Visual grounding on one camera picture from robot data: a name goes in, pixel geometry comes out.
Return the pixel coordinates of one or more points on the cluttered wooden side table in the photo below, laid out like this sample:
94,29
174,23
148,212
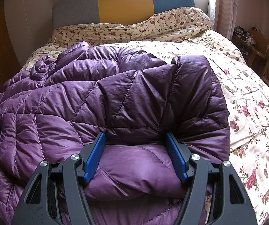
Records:
255,49

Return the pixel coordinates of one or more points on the right pink curtain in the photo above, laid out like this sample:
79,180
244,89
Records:
225,14

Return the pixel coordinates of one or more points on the floral duvet on bed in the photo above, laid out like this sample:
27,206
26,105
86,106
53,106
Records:
185,31

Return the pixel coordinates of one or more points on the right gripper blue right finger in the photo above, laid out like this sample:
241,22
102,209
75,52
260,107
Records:
230,202

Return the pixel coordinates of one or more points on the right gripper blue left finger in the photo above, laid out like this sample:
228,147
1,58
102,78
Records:
39,201

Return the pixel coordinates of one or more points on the grey yellow teal headboard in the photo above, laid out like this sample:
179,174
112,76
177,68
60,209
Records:
125,12

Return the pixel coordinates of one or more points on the purple quilted down jacket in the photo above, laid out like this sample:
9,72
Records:
53,110

